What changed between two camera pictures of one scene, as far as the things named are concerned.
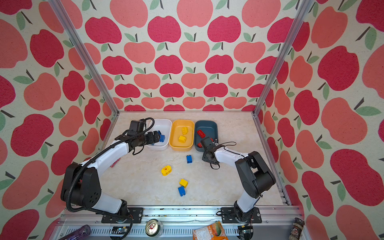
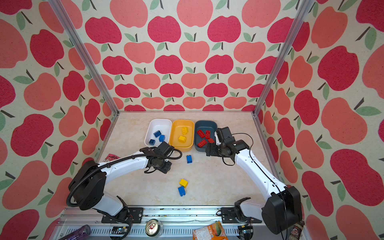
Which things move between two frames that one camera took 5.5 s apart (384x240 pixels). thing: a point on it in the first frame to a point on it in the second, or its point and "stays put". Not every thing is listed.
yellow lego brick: (184, 130) stays put
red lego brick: (201, 133) stays put
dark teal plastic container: (203, 129) stays put
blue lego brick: (189, 159) stays put
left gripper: (151, 140) to (167, 168)
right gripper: (203, 157) to (210, 148)
